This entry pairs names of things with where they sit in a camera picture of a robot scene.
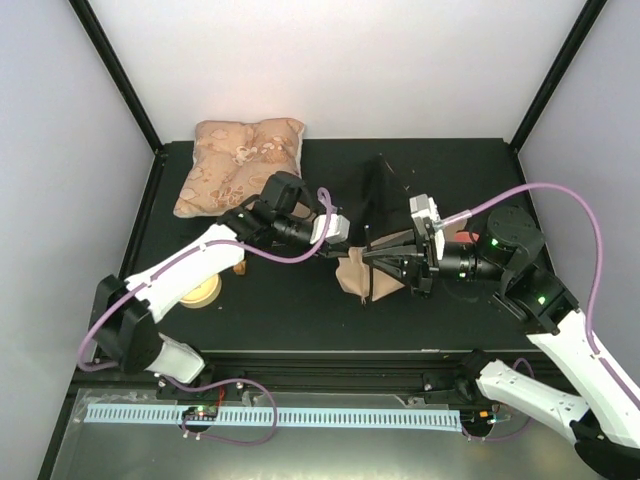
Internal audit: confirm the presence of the beige fabric pet tent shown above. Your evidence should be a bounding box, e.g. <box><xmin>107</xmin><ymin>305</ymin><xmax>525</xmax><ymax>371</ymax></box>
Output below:
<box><xmin>334</xmin><ymin>154</ymin><xmax>471</xmax><ymax>305</ymax></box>

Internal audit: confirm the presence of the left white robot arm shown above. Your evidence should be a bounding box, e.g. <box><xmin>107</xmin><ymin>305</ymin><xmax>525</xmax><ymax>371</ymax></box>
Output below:
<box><xmin>77</xmin><ymin>171</ymin><xmax>350</xmax><ymax>399</ymax></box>

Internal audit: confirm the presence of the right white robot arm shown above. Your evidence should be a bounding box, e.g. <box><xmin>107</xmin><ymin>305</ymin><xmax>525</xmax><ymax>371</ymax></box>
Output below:
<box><xmin>363</xmin><ymin>207</ymin><xmax>639</xmax><ymax>479</ymax></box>

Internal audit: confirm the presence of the pink pet bowl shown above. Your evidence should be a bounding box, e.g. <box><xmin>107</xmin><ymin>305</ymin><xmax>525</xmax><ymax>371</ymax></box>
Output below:
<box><xmin>454</xmin><ymin>230</ymin><xmax>479</xmax><ymax>244</ymax></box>

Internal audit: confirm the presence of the yellow pet bowl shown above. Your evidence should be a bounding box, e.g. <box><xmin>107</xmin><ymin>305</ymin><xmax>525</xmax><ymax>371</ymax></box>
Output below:
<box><xmin>180</xmin><ymin>274</ymin><xmax>222</xmax><ymax>309</ymax></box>

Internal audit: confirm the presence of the wooden bowl stand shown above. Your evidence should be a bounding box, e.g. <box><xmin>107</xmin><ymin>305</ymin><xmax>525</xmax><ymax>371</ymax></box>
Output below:
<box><xmin>232</xmin><ymin>260</ymin><xmax>247</xmax><ymax>276</ymax></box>

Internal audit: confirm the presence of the floral beige cushion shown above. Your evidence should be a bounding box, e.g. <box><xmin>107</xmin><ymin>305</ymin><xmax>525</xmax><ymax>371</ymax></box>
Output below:
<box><xmin>173</xmin><ymin>118</ymin><xmax>305</xmax><ymax>218</ymax></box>

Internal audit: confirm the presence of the small green circuit board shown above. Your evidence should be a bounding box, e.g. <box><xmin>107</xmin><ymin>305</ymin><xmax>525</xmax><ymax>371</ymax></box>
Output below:
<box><xmin>182</xmin><ymin>405</ymin><xmax>218</xmax><ymax>421</ymax></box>

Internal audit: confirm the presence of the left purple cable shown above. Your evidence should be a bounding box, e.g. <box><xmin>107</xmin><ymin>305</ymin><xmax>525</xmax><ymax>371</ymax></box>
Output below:
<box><xmin>77</xmin><ymin>187</ymin><xmax>341</xmax><ymax>372</ymax></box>

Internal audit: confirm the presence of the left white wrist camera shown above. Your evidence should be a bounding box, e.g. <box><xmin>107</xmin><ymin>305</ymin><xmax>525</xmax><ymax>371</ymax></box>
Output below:
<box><xmin>309</xmin><ymin>213</ymin><xmax>350</xmax><ymax>245</ymax></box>

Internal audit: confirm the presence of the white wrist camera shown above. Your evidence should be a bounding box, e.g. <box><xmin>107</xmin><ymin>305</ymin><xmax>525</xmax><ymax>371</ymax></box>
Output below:
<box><xmin>309</xmin><ymin>213</ymin><xmax>350</xmax><ymax>245</ymax></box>
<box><xmin>409</xmin><ymin>194</ymin><xmax>445</xmax><ymax>260</ymax></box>

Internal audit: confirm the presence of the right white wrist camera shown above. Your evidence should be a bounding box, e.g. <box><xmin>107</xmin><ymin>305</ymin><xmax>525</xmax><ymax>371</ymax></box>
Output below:
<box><xmin>409</xmin><ymin>194</ymin><xmax>445</xmax><ymax>260</ymax></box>

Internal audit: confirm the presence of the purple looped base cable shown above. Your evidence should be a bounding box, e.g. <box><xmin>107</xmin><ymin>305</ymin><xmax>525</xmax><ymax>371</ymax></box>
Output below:
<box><xmin>159</xmin><ymin>377</ymin><xmax>279</xmax><ymax>446</ymax></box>

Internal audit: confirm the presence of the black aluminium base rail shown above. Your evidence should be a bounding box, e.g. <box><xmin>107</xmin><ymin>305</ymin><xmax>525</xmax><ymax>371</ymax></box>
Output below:
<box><xmin>124</xmin><ymin>349</ymin><xmax>601</xmax><ymax>406</ymax></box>

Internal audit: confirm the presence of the light blue slotted cable duct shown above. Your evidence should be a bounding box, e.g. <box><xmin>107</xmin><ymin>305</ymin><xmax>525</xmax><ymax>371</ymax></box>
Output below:
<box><xmin>84</xmin><ymin>404</ymin><xmax>462</xmax><ymax>433</ymax></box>

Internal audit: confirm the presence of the left black frame post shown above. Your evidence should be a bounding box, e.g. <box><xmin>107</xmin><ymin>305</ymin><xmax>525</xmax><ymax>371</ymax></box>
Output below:
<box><xmin>68</xmin><ymin>0</ymin><xmax>163</xmax><ymax>154</ymax></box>

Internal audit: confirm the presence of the black frame post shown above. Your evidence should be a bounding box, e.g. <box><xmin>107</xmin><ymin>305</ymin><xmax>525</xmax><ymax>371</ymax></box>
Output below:
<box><xmin>68</xmin><ymin>0</ymin><xmax>163</xmax><ymax>154</ymax></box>
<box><xmin>510</xmin><ymin>0</ymin><xmax>608</xmax><ymax>153</ymax></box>

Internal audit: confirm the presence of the right black frame post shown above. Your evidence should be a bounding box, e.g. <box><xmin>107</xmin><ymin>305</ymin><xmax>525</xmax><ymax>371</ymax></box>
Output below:
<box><xmin>510</xmin><ymin>0</ymin><xmax>608</xmax><ymax>153</ymax></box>

